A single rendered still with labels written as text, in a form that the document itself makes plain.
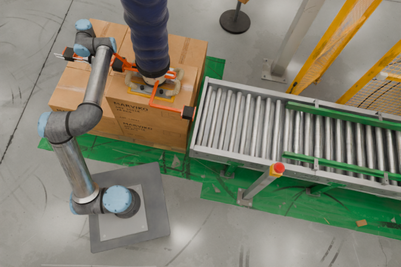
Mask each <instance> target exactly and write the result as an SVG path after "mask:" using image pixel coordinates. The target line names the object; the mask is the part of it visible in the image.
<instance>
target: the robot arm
mask: <svg viewBox="0 0 401 267"><path fill-rule="evenodd" d="M75 28H76V37H75V43H74V48H73V50H74V52H75V54H77V55H78V56H80V57H88V62H89V64H90V67H91V68H92V69H91V73H90V77H89V80H88V84H87V88H86V91H85V95H84V99H83V102H82V103H80V104H79V105H78V107H77V109H76V110H75V111H51V112H44V113H42V114H41V116H40V117H39V120H38V134H39V136H40V137H43V138H47V139H48V141H49V142H50V144H51V146H52V148H53V150H54V152H55V154H56V156H57V158H58V160H59V162H60V164H61V166H62V168H63V171H64V173H65V175H66V177H67V179H68V181H69V184H70V186H71V187H72V190H73V191H72V192H71V195H70V198H69V200H70V202H69V206H70V210H71V212H72V213H73V214H74V215H96V214H110V213H114V214H115V215H116V216H117V217H119V218H122V219H127V218H131V217H133V216H134V215H135V214H136V213H137V212H138V211H139V209H140V206H141V199H140V196H139V194H138V193H137V192H136V191H135V190H133V189H131V188H126V187H123V186H121V185H115V186H112V187H110V188H99V186H98V184H97V183H96V182H93V181H92V178H91V175H90V172H89V170H88V168H87V165H86V162H85V160H84V157H83V155H82V152H81V149H80V147H79V144H78V142H77V139H76V136H80V135H83V134H85V133H87V132H89V131H90V130H92V129H93V128H94V127H95V126H96V125H97V124H98V123H99V121H100V120H101V118H102V115H103V109H102V108H101V103H102V100H103V95H104V89H105V86H106V81H107V76H108V72H109V67H110V62H111V59H112V55H113V53H116V52H117V45H116V40H115V38H113V37H104V38H97V37H96V35H95V32H94V29H93V27H92V24H91V22H90V21H89V20H87V19H80V20H78V21H77V22H76V23H75ZM92 56H93V58H92ZM94 57H95V58H94Z"/></svg>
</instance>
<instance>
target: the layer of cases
mask: <svg viewBox="0 0 401 267"><path fill-rule="evenodd" d="M89 21H90V22H91V24H92V27H93V29H94V32H95V35H96V37H97V38H104V37H113V38H115V40H116V45H117V52H116V53H117V54H119V55H120V56H121V54H122V52H124V53H128V54H134V55H135V52H134V51H133V48H132V42H131V29H130V28H129V26H126V25H123V24H117V23H111V22H108V21H102V20H96V19H93V18H90V19H89ZM168 45H169V51H168V54H169V57H170V62H173V63H178V64H184V65H188V66H193V67H198V78H197V85H196V95H195V100H194V103H193V107H196V102H197V98H198V93H199V89H200V85H201V80H202V76H203V71H204V67H205V60H206V52H207V47H208V41H202V40H198V39H192V38H187V37H183V36H177V35H172V34H168ZM91 69H92V68H91V67H90V65H89V64H87V63H84V62H83V63H82V62H78V61H74V62H71V61H69V62H68V64H67V67H66V68H65V70H64V72H63V74H62V76H61V78H60V80H59V82H58V84H57V86H56V88H55V90H54V92H53V95H52V97H51V99H50V101H49V103H48V105H49V106H50V107H51V109H52V110H53V111H75V110H76V109H77V107H78V105H79V104H80V103H82V102H83V99H84V95H85V91H86V88H87V84H88V80H89V77H90V73H91ZM114 72H115V71H113V70H112V67H109V72H108V76H107V81H106V86H105V89H104V95H103V100H102V103H101V108H102V109H103V115H102V118H101V120H100V121H99V123H98V124H97V125H96V126H95V127H94V128H93V130H97V131H102V132H107V133H111V134H116V135H122V136H127V137H131V138H136V139H142V140H145V141H150V142H156V143H160V144H165V145H170V146H174V147H180V148H185V149H186V146H187V141H188V138H189V133H190V128H191V125H192V120H189V125H188V128H187V133H186V134H183V133H178V132H172V131H167V130H163V129H158V128H152V127H149V126H143V125H138V124H134V123H129V122H123V121H120V120H116V119H115V117H114V115H113V113H112V111H111V109H110V106H109V104H108V102H107V100H106V97H105V94H106V91H107V89H108V87H109V84H110V81H111V79H112V76H113V74H114Z"/></svg>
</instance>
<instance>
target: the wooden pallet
mask: <svg viewBox="0 0 401 267"><path fill-rule="evenodd" d="M86 134H91V135H97V136H103V137H106V138H111V139H117V140H121V141H126V142H131V143H135V144H140V145H146V146H149V147H155V148H160V149H164V150H169V151H175V152H178V153H184V154H186V150H187V146H186V149H185V148H180V147H174V146H170V145H165V144H160V143H156V142H150V141H145V140H142V139H136V138H131V137H127V136H122V135H116V134H113V133H107V132H102V131H97V130H93V129H92V130H90V131H89V132H87V133H86ZM187 145H188V141H187Z"/></svg>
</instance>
